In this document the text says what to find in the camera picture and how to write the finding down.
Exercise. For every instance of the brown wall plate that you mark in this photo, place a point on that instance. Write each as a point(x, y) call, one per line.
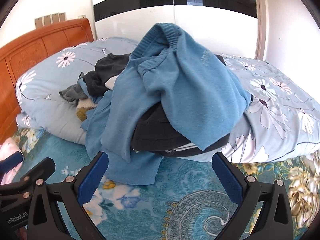
point(55, 18)
point(47, 20)
point(39, 22)
point(62, 16)

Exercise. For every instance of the black garment with white stripes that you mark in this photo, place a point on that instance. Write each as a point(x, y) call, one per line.
point(155, 130)

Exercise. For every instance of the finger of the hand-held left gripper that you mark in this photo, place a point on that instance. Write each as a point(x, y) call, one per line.
point(46, 168)
point(11, 161)

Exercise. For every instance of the yellow and white cloth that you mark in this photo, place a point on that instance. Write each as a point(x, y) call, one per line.
point(83, 111)

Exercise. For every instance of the blue fleece garment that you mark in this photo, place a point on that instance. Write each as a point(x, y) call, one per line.
point(140, 170)

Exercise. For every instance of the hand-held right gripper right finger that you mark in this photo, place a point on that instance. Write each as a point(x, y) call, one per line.
point(227, 177)

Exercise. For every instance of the white wardrobe with black stripe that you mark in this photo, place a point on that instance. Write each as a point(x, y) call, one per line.
point(140, 22)

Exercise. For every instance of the white door frame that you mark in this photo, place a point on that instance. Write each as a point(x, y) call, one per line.
point(261, 25)

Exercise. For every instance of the blue pants with ribbed waistband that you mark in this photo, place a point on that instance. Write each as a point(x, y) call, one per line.
point(187, 85)

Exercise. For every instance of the dark grey garment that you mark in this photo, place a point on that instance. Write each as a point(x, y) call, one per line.
point(110, 67)

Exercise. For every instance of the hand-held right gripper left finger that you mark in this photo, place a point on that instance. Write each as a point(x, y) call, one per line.
point(93, 177)

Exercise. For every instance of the pink cloth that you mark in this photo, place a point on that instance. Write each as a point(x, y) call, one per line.
point(10, 145)

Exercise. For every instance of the grey cloth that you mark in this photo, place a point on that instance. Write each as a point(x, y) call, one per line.
point(71, 93)

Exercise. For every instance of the orange wooden headboard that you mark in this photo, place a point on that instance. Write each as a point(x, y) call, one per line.
point(37, 45)

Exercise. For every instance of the teal floral bed sheet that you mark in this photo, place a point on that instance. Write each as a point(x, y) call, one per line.
point(175, 200)

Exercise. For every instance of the white wall switch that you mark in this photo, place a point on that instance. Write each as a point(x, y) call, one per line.
point(82, 16)

